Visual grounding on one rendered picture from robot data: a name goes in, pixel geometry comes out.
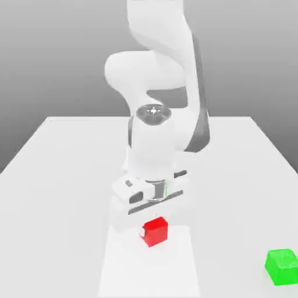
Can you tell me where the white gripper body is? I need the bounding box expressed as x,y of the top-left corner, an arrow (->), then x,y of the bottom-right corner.
111,179 -> 192,233

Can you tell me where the small red cube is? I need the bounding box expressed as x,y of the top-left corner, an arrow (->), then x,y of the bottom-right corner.
139,216 -> 169,248

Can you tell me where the small green cube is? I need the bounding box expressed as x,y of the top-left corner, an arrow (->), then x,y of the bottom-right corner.
264,248 -> 298,286

